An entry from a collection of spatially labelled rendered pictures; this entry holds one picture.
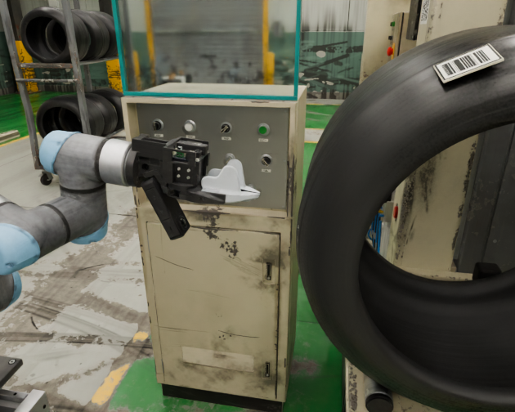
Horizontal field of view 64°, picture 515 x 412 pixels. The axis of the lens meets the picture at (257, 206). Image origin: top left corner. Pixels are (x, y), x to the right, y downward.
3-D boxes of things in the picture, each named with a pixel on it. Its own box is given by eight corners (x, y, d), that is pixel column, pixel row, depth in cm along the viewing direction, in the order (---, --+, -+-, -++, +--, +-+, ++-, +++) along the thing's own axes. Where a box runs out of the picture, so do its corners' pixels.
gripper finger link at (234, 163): (262, 167, 65) (206, 158, 66) (258, 202, 67) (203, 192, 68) (266, 161, 68) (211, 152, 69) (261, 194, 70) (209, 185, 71)
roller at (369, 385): (367, 275, 98) (381, 286, 98) (354, 286, 99) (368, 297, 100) (379, 392, 66) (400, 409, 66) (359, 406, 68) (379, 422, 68)
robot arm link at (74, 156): (66, 167, 76) (62, 123, 73) (123, 178, 75) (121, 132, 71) (38, 183, 69) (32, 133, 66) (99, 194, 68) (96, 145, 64)
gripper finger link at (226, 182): (259, 173, 62) (199, 163, 63) (254, 209, 64) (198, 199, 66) (262, 167, 65) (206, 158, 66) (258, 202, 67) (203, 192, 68)
